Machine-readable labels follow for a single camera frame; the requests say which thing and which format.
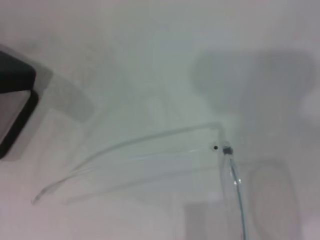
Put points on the clear plastic glasses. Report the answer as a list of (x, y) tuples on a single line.
[(227, 150)]

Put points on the black glasses case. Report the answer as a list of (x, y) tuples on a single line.
[(15, 75)]

